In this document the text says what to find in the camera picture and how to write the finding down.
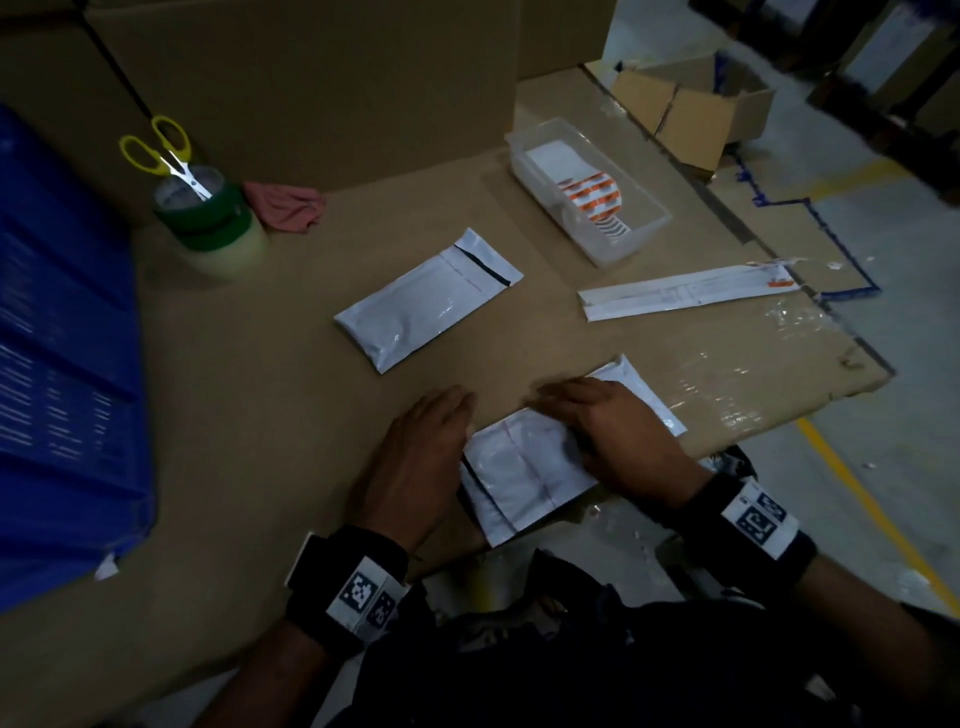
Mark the person's right hand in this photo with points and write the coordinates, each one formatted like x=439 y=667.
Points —
x=626 y=446

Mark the green tape roll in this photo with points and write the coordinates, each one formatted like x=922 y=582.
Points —
x=206 y=221

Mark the person's left fingers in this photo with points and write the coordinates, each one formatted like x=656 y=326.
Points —
x=446 y=409

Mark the person's left forearm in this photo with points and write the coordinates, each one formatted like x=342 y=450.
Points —
x=274 y=679

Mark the person's right fingers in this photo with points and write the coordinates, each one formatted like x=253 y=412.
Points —
x=570 y=397

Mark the blue plastic crate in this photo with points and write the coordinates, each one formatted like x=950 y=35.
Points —
x=64 y=360

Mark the large closed cardboard box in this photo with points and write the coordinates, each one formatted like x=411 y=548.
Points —
x=322 y=82

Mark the person's right forearm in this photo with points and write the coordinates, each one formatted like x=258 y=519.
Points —
x=862 y=615

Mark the person's left hand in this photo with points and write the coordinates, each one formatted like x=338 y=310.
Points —
x=412 y=472

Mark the small white paper scrap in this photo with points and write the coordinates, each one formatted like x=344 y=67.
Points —
x=106 y=568

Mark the clear plastic bin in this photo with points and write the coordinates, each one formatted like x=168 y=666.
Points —
x=637 y=225

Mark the plain cardboard box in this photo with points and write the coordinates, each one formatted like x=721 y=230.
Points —
x=562 y=34

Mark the open cardboard box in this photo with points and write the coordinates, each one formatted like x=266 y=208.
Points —
x=701 y=120

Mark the filled white mailer bag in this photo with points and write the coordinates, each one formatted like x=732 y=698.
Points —
x=424 y=304

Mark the pink cloth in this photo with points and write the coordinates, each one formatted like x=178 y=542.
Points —
x=285 y=205

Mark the orange striped label sheets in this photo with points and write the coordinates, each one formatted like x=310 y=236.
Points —
x=592 y=196

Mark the white mailer bag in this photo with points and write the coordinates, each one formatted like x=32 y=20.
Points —
x=424 y=304
x=517 y=465

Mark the clear tape roll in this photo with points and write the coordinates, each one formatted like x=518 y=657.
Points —
x=236 y=255

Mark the long white paper strip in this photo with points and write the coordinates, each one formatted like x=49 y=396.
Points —
x=675 y=292

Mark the person's dark clothing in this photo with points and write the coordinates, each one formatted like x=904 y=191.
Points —
x=600 y=660

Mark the white card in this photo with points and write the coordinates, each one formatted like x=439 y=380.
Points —
x=555 y=161

